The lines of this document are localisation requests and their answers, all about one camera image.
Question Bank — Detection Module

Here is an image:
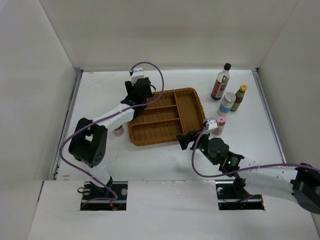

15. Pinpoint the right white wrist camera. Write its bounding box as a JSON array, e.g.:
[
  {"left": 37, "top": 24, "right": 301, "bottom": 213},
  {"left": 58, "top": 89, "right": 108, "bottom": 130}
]
[{"left": 203, "top": 117, "right": 218, "bottom": 134}]

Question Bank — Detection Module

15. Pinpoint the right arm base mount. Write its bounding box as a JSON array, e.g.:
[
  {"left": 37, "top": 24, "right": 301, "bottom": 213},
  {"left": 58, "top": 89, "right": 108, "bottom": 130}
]
[{"left": 215, "top": 177, "right": 265, "bottom": 211}]

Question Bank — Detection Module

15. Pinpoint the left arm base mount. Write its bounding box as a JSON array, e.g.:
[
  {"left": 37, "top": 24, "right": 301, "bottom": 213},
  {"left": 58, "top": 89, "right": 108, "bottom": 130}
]
[{"left": 77, "top": 178, "right": 129, "bottom": 211}]

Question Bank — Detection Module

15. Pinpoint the white jar silver lid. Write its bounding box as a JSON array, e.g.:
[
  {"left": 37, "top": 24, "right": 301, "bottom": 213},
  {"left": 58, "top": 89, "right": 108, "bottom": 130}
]
[{"left": 217, "top": 92, "right": 236, "bottom": 117}]

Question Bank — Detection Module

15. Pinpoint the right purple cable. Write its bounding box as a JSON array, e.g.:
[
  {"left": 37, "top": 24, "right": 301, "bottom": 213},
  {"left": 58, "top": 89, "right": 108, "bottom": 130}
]
[{"left": 191, "top": 126, "right": 320, "bottom": 179}]

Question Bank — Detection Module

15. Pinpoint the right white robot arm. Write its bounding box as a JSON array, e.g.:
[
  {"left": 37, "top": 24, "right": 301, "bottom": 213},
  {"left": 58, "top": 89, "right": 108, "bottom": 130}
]
[{"left": 177, "top": 131, "right": 320, "bottom": 214}]

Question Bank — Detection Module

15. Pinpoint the brown wicker divided tray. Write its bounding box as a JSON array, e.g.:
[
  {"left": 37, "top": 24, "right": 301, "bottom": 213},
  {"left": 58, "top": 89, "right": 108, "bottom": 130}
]
[{"left": 128, "top": 87, "right": 206, "bottom": 146}]

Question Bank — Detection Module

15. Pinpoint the pink cap spice jar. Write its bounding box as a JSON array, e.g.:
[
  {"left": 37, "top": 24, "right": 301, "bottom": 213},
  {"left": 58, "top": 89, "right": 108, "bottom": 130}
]
[{"left": 215, "top": 116, "right": 227, "bottom": 135}]

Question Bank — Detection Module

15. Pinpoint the green bottle yellow cap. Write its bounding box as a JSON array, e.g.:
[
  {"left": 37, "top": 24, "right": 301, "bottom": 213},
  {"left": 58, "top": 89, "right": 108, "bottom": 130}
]
[{"left": 230, "top": 84, "right": 248, "bottom": 112}]

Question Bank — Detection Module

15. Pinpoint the purple cable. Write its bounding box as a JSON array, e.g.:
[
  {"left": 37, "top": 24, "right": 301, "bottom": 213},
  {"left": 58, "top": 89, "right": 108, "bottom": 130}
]
[
  {"left": 60, "top": 61, "right": 165, "bottom": 210},
  {"left": 191, "top": 126, "right": 320, "bottom": 179}
]

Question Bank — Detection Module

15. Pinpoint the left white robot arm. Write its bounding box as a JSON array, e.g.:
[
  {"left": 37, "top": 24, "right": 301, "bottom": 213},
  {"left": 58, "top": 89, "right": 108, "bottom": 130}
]
[{"left": 68, "top": 77, "right": 153, "bottom": 200}]

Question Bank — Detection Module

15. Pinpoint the tall dark sauce bottle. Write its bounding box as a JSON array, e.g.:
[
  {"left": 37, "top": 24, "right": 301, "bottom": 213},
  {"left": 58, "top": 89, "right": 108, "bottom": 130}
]
[{"left": 211, "top": 63, "right": 232, "bottom": 100}]

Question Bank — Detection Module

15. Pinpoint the white lid spice jar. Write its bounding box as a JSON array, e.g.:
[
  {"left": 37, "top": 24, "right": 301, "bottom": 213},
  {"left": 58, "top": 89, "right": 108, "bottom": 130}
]
[{"left": 112, "top": 125, "right": 124, "bottom": 136}]

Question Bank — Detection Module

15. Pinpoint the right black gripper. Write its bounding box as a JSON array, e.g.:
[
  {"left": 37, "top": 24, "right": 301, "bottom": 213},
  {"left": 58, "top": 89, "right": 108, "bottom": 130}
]
[{"left": 176, "top": 128, "right": 218, "bottom": 165}]

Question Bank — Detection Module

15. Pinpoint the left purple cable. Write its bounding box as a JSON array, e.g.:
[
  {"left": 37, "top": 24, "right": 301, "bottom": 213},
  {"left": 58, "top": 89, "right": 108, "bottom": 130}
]
[{"left": 60, "top": 61, "right": 165, "bottom": 210}]

